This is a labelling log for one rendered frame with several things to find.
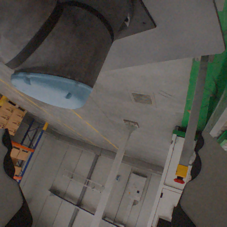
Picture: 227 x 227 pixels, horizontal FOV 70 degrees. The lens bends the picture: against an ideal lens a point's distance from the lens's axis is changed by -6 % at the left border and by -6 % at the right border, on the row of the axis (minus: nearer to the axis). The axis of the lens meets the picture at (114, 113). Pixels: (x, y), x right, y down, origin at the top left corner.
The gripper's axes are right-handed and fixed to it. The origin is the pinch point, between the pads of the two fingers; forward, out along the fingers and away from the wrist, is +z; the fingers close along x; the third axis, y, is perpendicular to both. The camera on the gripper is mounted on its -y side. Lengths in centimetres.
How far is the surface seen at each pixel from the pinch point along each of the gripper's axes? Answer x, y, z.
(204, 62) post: 76, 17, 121
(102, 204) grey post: -7, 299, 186
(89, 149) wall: -101, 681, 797
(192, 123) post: 58, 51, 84
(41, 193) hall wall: -406, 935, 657
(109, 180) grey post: 7, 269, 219
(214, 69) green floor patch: 95, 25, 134
